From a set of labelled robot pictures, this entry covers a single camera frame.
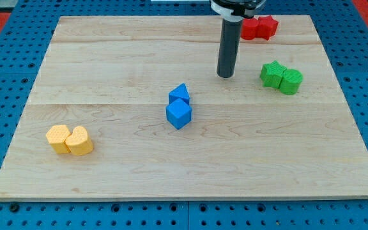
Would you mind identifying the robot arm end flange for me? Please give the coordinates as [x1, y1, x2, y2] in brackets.
[210, 0, 266, 22]

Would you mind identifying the blue cube block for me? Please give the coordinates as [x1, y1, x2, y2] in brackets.
[165, 98, 192, 130]

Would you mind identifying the blue triangle block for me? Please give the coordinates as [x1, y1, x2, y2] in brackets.
[168, 83, 190, 105]

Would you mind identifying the light wooden board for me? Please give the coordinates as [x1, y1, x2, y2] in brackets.
[0, 15, 368, 202]

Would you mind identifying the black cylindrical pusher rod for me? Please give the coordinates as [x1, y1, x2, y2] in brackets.
[217, 19, 242, 78]

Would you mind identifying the green star block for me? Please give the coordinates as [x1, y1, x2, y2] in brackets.
[259, 61, 287, 89]

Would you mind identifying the yellow heart block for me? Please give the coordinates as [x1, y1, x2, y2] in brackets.
[65, 126, 94, 156]

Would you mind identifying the red cylinder block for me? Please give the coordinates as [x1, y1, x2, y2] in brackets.
[240, 18, 259, 40]

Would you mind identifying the green cylinder block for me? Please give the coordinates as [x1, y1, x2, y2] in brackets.
[279, 69, 303, 95]

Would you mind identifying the red star block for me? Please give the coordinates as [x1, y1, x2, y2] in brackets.
[256, 15, 279, 40]

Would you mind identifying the yellow hexagon block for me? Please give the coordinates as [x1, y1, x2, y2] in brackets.
[45, 125, 71, 154]

